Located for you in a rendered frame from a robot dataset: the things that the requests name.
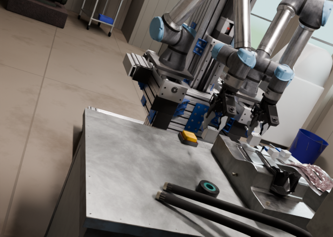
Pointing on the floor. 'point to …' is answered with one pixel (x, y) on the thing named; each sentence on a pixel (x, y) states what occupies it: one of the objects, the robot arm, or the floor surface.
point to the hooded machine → (298, 94)
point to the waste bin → (307, 147)
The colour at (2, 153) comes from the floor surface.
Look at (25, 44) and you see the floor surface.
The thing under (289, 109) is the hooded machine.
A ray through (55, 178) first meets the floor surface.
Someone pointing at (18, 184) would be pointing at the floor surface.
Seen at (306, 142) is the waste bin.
